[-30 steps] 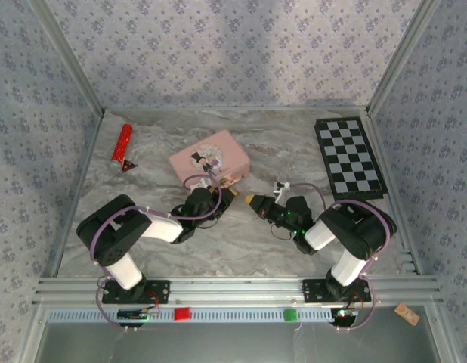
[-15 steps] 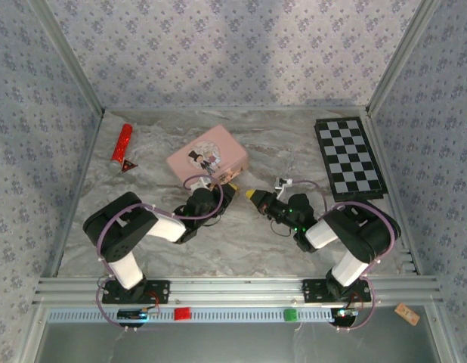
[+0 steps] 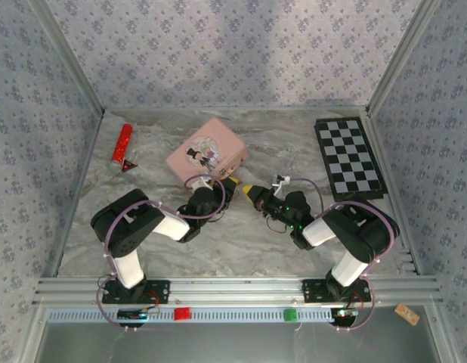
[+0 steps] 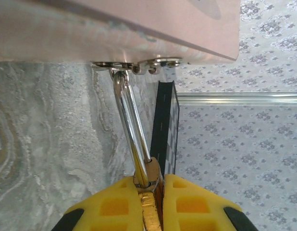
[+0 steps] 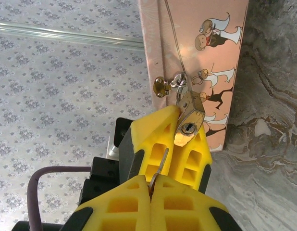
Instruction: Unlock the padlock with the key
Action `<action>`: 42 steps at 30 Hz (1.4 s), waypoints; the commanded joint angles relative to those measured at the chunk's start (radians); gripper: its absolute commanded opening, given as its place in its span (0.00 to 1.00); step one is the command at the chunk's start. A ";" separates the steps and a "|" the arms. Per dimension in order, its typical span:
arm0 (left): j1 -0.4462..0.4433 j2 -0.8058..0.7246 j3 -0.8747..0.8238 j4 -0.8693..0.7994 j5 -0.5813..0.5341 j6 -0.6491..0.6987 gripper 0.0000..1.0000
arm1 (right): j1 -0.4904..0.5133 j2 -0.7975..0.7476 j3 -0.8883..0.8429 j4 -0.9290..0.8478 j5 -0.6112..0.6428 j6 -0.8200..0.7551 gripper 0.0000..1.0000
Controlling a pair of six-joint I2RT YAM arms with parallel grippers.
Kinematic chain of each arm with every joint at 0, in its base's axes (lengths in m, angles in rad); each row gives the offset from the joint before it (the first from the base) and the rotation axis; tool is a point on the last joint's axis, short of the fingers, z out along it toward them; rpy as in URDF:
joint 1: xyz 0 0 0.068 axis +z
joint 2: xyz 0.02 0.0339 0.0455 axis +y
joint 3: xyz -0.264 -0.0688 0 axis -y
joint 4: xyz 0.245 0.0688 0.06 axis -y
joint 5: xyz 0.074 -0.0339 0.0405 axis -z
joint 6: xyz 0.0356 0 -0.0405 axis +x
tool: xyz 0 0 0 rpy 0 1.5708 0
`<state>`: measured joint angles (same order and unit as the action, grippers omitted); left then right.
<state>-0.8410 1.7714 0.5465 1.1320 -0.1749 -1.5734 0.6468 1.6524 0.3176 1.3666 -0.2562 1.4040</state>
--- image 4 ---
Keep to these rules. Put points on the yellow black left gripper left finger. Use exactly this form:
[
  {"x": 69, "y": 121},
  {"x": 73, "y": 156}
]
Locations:
[{"x": 110, "y": 209}]

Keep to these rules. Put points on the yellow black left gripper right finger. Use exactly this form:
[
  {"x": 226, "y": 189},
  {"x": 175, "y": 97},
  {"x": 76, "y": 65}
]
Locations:
[{"x": 199, "y": 209}]

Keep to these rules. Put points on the pink tin box with couple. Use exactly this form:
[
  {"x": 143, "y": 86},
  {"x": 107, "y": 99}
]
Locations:
[{"x": 102, "y": 29}]

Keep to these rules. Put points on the black white chessboard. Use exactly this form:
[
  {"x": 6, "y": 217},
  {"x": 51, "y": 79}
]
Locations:
[{"x": 163, "y": 120}]

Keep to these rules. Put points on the aluminium corner post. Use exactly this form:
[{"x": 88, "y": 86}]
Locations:
[{"x": 235, "y": 98}]

